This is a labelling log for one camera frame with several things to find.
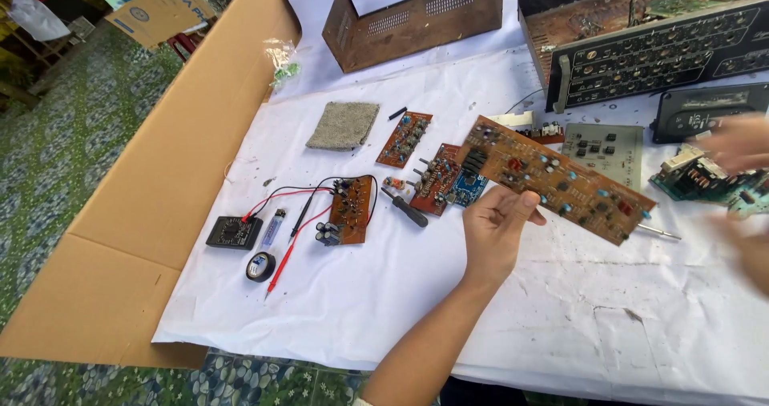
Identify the red plastic stool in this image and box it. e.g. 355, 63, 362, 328
166, 30, 205, 64

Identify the black multimeter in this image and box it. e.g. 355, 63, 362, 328
205, 215, 264, 251

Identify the black amplifier chassis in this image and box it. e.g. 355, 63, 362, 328
517, 0, 769, 114

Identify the red multimeter probe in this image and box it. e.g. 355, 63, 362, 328
242, 188, 336, 302

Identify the black handled screwdriver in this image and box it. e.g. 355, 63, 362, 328
380, 187, 430, 228

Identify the wooden furniture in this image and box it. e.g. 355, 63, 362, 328
0, 0, 109, 111

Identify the small brown circuit board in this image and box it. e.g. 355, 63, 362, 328
376, 111, 434, 169

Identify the circuit board with white connector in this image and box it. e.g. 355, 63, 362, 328
486, 110, 566, 146

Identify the green circuit board with heatsink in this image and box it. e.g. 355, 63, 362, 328
648, 144, 769, 218

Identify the rusty brown metal cover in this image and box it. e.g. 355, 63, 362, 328
321, 0, 505, 74

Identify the black electrical tape roll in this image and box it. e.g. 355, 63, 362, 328
245, 251, 277, 283

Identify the person's left hand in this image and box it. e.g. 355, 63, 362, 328
462, 185, 548, 288

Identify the thin metal screwdriver shaft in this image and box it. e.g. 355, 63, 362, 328
636, 223, 682, 241

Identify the clear bag of green parts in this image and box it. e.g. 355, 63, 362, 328
262, 38, 302, 89

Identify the white plastic bag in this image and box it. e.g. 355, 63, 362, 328
8, 0, 72, 42

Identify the grey folded towel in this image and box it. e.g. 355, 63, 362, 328
305, 101, 381, 153

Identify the grey green circuit board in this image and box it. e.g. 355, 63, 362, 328
561, 123, 645, 192

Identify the large flat cardboard sheet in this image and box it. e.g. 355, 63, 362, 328
0, 0, 302, 370

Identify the printed cardboard box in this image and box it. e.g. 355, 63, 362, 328
105, 0, 216, 50

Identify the brown circuit board with capacitors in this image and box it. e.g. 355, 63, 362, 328
315, 175, 375, 247

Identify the person's right hand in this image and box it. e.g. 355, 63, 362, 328
696, 113, 769, 174

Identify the reddish circuit board with knobs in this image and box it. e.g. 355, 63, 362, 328
406, 143, 463, 217

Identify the clear blue lighter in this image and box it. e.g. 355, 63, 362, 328
261, 208, 287, 248

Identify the white table cloth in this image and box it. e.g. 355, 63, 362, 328
152, 0, 769, 406

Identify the thin grey wire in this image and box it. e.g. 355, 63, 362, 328
503, 87, 545, 115

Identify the long brown circuit board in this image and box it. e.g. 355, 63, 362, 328
456, 115, 658, 247

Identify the black display panel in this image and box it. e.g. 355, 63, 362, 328
650, 82, 769, 145

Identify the small blue circuit board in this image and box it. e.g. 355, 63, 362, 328
447, 168, 489, 209

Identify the black multimeter probe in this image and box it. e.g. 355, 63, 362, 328
245, 174, 379, 245

